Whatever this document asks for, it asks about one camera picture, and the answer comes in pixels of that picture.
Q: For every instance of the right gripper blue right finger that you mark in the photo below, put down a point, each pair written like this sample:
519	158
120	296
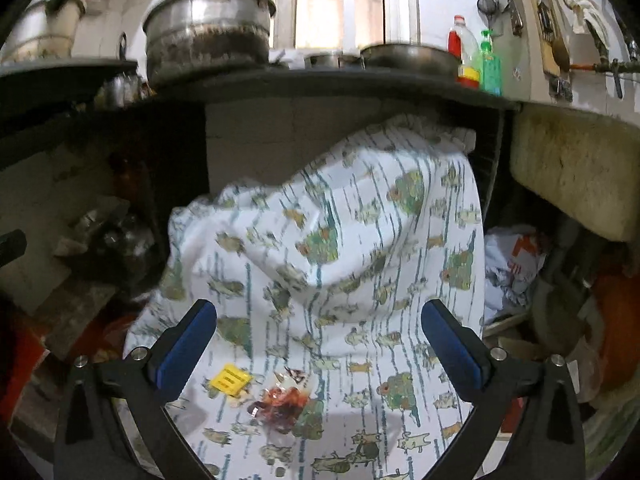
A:
462	354

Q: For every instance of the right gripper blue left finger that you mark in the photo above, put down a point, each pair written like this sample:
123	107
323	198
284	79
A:
178	350

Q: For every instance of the yellow snack packet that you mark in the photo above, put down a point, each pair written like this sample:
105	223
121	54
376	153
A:
230	380

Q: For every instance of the red white snack wrapper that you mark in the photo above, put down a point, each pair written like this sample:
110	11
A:
283	400

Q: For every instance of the white orange plastic bag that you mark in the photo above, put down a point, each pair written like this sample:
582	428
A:
513	260

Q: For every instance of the white cat-print cloth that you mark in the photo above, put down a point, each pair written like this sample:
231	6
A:
328	272

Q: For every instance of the green dish soap bottle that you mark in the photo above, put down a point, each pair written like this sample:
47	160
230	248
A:
490	65

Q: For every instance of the dark frying pan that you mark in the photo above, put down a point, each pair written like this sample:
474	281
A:
412	58

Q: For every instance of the red-cap oil bottle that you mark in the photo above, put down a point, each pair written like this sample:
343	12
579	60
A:
462	44

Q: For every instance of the large aluminium stock pot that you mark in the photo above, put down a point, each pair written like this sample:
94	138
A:
185	38

